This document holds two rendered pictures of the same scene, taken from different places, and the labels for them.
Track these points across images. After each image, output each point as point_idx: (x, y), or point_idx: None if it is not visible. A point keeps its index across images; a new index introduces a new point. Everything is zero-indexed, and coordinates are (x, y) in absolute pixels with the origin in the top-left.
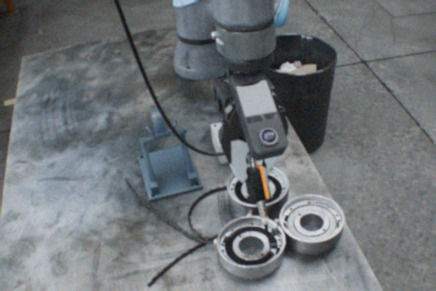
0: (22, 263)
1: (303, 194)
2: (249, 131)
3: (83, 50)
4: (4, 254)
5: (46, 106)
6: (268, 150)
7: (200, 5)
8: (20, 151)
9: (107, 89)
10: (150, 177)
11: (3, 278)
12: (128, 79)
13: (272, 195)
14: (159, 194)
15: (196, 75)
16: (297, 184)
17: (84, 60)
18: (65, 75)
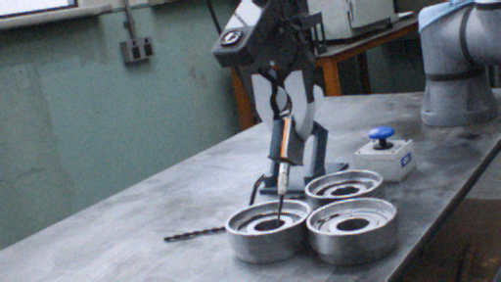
0: (113, 207)
1: (400, 217)
2: (221, 33)
3: (365, 99)
4: (110, 200)
5: None
6: (221, 50)
7: (436, 28)
8: (219, 148)
9: (343, 123)
10: (270, 168)
11: (87, 211)
12: (372, 119)
13: (288, 155)
14: (271, 188)
15: (432, 120)
16: (408, 209)
17: (356, 104)
18: (325, 112)
